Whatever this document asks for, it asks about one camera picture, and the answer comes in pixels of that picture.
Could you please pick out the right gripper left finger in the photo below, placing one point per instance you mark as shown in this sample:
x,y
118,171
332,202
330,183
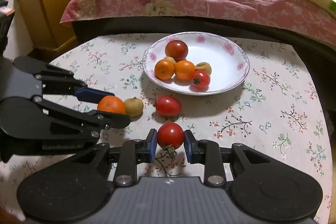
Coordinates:
x,y
129,155

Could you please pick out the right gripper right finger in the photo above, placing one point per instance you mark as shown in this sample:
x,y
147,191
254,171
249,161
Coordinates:
x,y
217,161

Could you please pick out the tan longan in plate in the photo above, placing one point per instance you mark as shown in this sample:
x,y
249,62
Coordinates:
x,y
204,66

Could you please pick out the floral white tablecloth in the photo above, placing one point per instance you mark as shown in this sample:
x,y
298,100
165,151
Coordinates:
x,y
273,119

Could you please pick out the orange tangerine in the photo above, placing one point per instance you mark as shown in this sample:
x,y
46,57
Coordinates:
x,y
112,104
164,69

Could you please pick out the small tangerine in plate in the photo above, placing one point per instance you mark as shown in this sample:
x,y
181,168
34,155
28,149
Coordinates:
x,y
184,70

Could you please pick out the large red tomato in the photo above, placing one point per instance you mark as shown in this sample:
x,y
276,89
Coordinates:
x,y
176,49

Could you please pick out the red cherry tomato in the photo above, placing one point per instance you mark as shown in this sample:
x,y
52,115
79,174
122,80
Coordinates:
x,y
170,137
201,80
168,106

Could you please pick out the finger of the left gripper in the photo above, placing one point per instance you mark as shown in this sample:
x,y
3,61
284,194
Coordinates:
x,y
58,81
94,118

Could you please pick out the tan longan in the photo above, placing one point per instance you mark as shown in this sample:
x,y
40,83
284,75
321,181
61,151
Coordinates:
x,y
134,106
204,66
170,59

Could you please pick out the white floral plate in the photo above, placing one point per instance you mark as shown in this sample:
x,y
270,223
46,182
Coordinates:
x,y
229,63

